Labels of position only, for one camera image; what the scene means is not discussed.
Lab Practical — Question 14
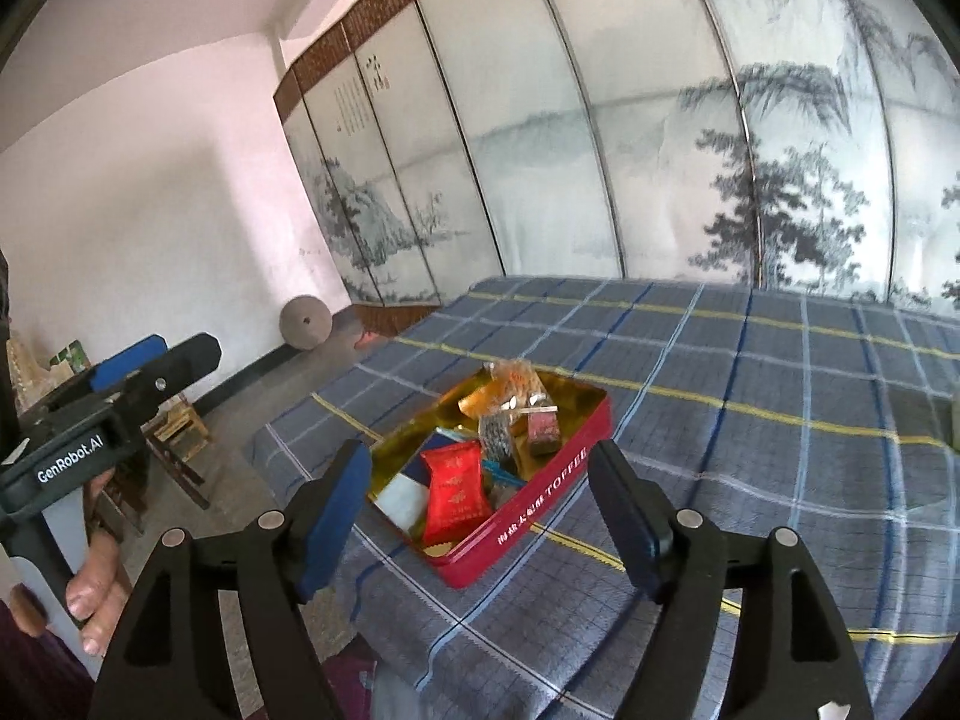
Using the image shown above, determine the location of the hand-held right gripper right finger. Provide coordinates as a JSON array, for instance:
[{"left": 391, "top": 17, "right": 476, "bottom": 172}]
[{"left": 589, "top": 439, "right": 875, "bottom": 720}]

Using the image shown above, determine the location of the person's left hand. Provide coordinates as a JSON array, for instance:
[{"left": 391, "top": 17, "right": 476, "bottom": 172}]
[{"left": 66, "top": 469, "right": 137, "bottom": 655}]

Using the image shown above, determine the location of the small wooden stool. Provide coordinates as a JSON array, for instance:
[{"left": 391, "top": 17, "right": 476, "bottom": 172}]
[{"left": 139, "top": 394, "right": 215, "bottom": 515}]

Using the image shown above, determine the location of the round stone disc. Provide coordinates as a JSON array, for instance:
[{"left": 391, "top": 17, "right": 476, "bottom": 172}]
[{"left": 280, "top": 296, "right": 333, "bottom": 350}]

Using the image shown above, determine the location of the pink patterned snack packet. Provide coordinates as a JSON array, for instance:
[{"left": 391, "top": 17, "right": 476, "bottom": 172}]
[{"left": 525, "top": 405, "right": 563, "bottom": 457}]

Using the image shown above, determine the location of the painted landscape folding screen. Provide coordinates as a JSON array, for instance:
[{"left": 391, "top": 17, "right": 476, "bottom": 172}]
[{"left": 271, "top": 0, "right": 960, "bottom": 338}]

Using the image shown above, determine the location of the small orange snack packet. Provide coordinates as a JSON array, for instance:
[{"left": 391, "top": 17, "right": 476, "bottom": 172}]
[{"left": 457, "top": 382, "right": 500, "bottom": 421}]

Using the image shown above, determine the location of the purple patterned cloth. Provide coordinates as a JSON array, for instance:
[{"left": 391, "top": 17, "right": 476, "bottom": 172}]
[{"left": 322, "top": 634, "right": 383, "bottom": 720}]

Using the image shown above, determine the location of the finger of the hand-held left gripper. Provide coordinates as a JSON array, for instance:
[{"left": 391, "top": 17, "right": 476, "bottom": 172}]
[
  {"left": 124, "top": 334, "right": 222, "bottom": 421},
  {"left": 30, "top": 335, "right": 170, "bottom": 421}
]

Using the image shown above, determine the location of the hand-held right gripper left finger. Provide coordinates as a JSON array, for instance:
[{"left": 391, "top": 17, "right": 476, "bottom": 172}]
[{"left": 90, "top": 439, "right": 374, "bottom": 720}]

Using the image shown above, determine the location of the navy and white snack packet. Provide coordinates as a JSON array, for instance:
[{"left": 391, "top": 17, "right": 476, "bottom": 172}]
[{"left": 375, "top": 465, "right": 432, "bottom": 541}]

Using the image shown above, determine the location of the person's left forearm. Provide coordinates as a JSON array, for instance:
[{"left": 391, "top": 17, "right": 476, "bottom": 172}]
[{"left": 0, "top": 600, "right": 98, "bottom": 720}]

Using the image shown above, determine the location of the long red snack packet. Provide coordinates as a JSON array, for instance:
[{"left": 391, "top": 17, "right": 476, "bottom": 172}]
[{"left": 418, "top": 441, "right": 496, "bottom": 548}]

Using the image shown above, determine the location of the green patterned box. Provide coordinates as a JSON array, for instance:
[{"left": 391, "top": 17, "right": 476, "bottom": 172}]
[{"left": 45, "top": 341, "right": 95, "bottom": 383}]

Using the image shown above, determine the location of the grey plaid bed sheet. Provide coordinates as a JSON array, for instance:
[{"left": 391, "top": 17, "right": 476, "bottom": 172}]
[{"left": 240, "top": 275, "right": 960, "bottom": 720}]

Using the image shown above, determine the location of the red and gold tin box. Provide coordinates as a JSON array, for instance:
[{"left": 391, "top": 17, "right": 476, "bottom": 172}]
[{"left": 365, "top": 369, "right": 612, "bottom": 591}]

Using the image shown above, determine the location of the clear fried twist snack packet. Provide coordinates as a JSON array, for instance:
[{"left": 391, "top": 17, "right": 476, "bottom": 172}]
[{"left": 487, "top": 360, "right": 537, "bottom": 413}]

